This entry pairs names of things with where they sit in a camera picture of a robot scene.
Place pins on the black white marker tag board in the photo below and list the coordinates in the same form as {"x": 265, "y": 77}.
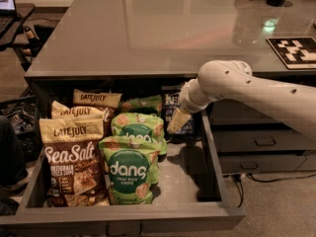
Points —
{"x": 295, "y": 52}

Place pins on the back Late July chip bag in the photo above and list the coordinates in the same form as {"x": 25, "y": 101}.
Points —
{"x": 96, "y": 99}

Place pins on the middle Late July chip bag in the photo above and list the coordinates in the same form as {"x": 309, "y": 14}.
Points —
{"x": 59, "y": 111}

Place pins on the lower closed grey drawer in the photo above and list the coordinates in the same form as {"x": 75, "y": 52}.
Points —
{"x": 267, "y": 163}

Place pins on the closed grey drawer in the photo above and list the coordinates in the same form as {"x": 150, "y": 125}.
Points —
{"x": 261, "y": 140}
{"x": 267, "y": 163}
{"x": 227, "y": 112}

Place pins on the blue Kettle chip bag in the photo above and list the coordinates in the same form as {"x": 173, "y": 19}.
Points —
{"x": 171, "y": 101}

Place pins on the middle green Dang chip bag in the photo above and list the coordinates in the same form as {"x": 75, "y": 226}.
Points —
{"x": 147, "y": 127}

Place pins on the black crate with items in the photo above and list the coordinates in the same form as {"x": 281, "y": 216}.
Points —
{"x": 24, "y": 116}

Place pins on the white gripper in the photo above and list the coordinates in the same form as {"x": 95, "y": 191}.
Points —
{"x": 187, "y": 98}

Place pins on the green dang chip bag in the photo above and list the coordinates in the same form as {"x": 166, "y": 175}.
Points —
{"x": 132, "y": 166}
{"x": 147, "y": 127}
{"x": 149, "y": 105}

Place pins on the late july chip bag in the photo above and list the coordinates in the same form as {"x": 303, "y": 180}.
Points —
{"x": 77, "y": 172}
{"x": 59, "y": 111}
{"x": 96, "y": 99}

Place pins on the front Late July chip bag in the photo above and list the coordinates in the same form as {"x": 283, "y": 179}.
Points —
{"x": 77, "y": 172}

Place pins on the back green Dang chip bag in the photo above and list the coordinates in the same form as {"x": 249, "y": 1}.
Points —
{"x": 149, "y": 105}

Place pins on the front green Dang chip bag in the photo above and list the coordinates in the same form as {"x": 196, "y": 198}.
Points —
{"x": 132, "y": 166}

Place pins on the middle closed grey drawer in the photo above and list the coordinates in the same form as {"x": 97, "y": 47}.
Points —
{"x": 261, "y": 140}

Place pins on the open grey top drawer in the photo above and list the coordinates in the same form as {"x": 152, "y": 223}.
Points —
{"x": 190, "y": 196}

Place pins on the upper closed grey drawer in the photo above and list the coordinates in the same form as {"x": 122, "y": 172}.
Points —
{"x": 227, "y": 112}

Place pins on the laptop on side desk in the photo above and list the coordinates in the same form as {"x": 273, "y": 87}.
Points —
{"x": 8, "y": 15}

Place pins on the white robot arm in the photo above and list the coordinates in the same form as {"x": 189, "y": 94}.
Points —
{"x": 292, "y": 104}

